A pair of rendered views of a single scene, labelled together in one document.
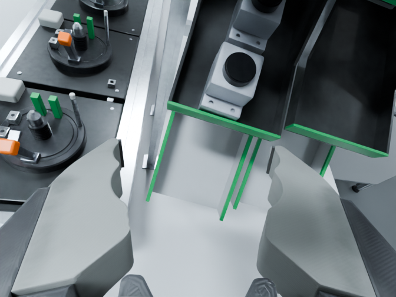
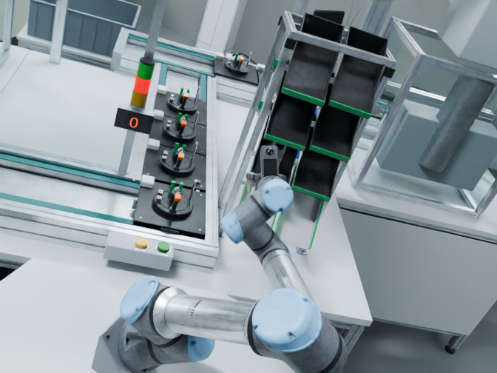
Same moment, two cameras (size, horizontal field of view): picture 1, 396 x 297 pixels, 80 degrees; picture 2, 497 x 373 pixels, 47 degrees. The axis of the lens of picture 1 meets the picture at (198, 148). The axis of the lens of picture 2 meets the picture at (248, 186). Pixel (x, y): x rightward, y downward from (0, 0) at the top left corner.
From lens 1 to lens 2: 159 cm
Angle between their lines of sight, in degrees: 23
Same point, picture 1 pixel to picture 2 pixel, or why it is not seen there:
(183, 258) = (245, 280)
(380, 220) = not seen: outside the picture
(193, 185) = not seen: hidden behind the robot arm
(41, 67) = (157, 172)
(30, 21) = (139, 145)
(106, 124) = (200, 202)
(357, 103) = (322, 181)
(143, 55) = (210, 167)
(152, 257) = (227, 276)
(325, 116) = (308, 186)
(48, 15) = (153, 142)
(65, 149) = (186, 209)
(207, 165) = not seen: hidden behind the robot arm
